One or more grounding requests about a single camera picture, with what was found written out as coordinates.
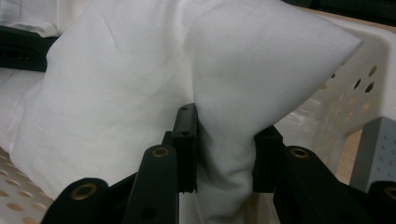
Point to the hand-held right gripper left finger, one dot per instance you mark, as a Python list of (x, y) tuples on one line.
[(185, 146)]

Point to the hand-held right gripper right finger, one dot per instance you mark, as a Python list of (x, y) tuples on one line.
[(266, 155)]

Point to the white cloth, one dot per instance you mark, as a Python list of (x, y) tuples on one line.
[(130, 93)]

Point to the white plastic basket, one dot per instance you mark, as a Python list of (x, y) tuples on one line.
[(348, 102)]

